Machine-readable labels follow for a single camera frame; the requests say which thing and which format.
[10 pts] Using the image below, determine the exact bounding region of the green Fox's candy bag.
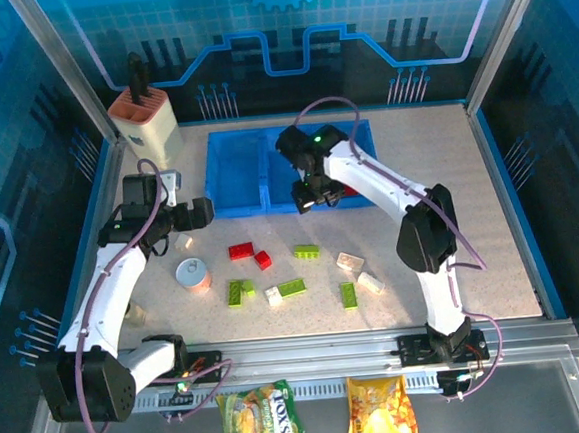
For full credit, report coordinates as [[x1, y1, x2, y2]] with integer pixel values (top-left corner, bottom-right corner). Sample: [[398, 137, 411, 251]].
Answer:
[[213, 377, 307, 433]]

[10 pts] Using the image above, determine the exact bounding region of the right small controller board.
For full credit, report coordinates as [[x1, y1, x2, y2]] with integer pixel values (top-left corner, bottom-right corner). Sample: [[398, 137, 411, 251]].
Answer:
[[435, 367, 488, 402]]

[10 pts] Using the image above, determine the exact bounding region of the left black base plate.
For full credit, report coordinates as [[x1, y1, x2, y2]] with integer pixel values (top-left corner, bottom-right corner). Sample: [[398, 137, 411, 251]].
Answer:
[[174, 348, 225, 387]]

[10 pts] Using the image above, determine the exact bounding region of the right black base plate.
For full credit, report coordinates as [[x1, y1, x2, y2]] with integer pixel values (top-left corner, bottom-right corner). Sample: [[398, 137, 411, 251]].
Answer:
[[396, 328, 491, 368]]

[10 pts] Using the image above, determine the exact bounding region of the aluminium frame post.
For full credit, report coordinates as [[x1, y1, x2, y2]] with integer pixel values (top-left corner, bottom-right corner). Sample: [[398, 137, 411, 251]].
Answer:
[[5, 0, 127, 154], [455, 0, 566, 116]]

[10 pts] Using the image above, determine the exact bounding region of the green long lego brick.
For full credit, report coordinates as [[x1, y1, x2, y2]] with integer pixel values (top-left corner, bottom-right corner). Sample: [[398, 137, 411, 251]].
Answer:
[[225, 278, 247, 310], [339, 281, 359, 312], [293, 242, 322, 262], [275, 277, 308, 299]]

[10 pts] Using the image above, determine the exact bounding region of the red small lego brick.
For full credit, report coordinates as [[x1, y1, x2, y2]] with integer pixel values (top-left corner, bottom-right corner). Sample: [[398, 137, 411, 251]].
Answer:
[[252, 249, 274, 272]]

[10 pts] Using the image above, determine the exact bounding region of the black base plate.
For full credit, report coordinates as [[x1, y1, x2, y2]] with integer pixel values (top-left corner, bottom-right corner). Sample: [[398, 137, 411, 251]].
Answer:
[[174, 348, 225, 387], [396, 328, 491, 368]]

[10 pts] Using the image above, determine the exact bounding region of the white long lego brick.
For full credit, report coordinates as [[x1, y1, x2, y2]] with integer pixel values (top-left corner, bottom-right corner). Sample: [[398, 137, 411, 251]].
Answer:
[[356, 269, 387, 297]]

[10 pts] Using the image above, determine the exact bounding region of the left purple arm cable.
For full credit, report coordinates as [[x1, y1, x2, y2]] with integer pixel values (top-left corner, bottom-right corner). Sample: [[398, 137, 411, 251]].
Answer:
[[57, 152, 240, 433]]

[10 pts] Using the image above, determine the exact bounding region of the translucent beige long lego brick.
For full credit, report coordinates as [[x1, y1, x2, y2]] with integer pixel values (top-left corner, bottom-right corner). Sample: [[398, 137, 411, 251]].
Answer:
[[335, 250, 365, 275]]

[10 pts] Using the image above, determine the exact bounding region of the beige knife block orange top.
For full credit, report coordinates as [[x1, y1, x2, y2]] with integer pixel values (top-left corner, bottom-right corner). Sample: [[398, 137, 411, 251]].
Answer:
[[105, 84, 186, 175]]

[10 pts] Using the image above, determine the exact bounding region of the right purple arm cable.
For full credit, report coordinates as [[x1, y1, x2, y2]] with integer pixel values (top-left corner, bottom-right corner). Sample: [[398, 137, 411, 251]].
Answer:
[[289, 84, 509, 414]]

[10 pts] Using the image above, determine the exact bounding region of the left small controller board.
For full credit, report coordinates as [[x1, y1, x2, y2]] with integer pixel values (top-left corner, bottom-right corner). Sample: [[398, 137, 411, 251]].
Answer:
[[154, 378, 199, 424]]

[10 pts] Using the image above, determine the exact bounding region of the yellow snack bag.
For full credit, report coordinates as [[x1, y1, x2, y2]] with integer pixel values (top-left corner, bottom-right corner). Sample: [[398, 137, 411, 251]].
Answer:
[[340, 371, 420, 433]]

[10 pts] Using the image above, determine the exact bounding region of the aluminium mounting rail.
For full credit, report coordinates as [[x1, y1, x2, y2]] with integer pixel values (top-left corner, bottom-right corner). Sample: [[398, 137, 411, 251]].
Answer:
[[118, 312, 579, 391]]

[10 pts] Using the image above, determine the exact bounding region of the small controller board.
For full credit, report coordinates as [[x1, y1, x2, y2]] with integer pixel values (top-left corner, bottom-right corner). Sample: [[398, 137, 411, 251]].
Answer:
[[154, 378, 199, 424], [435, 367, 488, 402]]

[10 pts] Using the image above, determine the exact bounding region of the black knife handle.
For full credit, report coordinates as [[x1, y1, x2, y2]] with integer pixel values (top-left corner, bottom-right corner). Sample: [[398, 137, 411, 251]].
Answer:
[[125, 50, 154, 103]]

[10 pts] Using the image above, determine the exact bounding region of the tin can with pull tab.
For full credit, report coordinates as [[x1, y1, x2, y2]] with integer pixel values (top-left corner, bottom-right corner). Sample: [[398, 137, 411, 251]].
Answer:
[[174, 256, 214, 297]]

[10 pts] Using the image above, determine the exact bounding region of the white slotted cable duct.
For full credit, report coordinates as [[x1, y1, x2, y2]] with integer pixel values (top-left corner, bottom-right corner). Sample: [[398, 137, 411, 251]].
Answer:
[[132, 368, 445, 416]]

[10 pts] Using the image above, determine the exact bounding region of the blue three-compartment bin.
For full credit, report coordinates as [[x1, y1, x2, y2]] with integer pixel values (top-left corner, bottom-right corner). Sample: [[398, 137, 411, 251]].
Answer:
[[201, 117, 384, 220]]

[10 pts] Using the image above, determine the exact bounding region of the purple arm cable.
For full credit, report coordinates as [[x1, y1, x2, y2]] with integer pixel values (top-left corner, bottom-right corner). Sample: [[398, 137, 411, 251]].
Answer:
[[57, 152, 240, 433], [289, 84, 509, 414]]

